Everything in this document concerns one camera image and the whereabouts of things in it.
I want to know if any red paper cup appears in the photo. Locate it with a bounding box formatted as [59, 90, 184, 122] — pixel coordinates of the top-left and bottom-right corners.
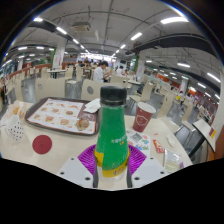
[132, 101, 157, 134]

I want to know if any ceiling air conditioner unit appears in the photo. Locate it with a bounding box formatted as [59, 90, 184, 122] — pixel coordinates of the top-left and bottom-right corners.
[71, 21, 92, 33]

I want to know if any small red sauce packet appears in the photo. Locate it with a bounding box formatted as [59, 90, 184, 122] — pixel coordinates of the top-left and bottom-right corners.
[152, 138, 165, 154]

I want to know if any colourful sticker flyer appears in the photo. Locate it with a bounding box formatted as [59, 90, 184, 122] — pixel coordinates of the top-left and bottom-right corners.
[125, 128, 152, 151]

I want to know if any small white packet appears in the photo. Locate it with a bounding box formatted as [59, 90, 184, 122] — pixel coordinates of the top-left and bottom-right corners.
[165, 134, 176, 148]

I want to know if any clear plastic packet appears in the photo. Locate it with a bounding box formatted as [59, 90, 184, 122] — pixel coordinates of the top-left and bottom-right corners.
[162, 148, 185, 174]

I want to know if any crumpled white napkin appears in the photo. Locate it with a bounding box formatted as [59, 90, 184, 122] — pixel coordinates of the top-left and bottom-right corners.
[82, 98, 102, 114]

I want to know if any group of ceiling lights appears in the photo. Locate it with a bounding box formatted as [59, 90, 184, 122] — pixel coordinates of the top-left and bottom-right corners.
[3, 14, 223, 101]

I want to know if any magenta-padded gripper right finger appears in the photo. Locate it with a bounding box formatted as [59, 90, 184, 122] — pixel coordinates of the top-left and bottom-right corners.
[127, 143, 168, 189]

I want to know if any white polka dot mug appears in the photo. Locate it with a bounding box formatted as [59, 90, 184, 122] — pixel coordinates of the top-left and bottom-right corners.
[4, 114, 25, 142]

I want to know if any beige wooden chair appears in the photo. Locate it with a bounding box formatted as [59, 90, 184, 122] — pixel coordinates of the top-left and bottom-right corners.
[80, 79, 113, 102]
[34, 77, 67, 102]

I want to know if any person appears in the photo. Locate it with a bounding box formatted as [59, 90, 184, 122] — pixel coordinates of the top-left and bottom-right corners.
[92, 60, 111, 83]

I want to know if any beige table black pedestal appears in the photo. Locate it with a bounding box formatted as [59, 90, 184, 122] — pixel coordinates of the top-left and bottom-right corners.
[191, 118, 218, 158]

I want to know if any dark brown food tray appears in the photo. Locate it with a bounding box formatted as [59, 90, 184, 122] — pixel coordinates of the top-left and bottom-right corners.
[24, 96, 102, 137]

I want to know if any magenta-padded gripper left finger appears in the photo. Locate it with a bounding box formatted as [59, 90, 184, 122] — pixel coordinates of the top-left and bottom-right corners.
[56, 143, 101, 189]

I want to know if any printed paper tray liner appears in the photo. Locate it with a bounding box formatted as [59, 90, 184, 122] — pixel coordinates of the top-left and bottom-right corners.
[27, 98, 98, 135]

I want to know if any group of beige chairs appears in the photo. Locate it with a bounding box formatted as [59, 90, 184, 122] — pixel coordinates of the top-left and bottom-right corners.
[0, 64, 208, 134]

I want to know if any flat round red coaster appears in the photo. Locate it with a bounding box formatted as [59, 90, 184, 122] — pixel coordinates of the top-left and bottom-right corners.
[31, 134, 53, 155]

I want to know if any green drink bottle black cap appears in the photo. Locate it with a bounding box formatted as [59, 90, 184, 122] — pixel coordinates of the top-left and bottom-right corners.
[93, 85, 131, 184]

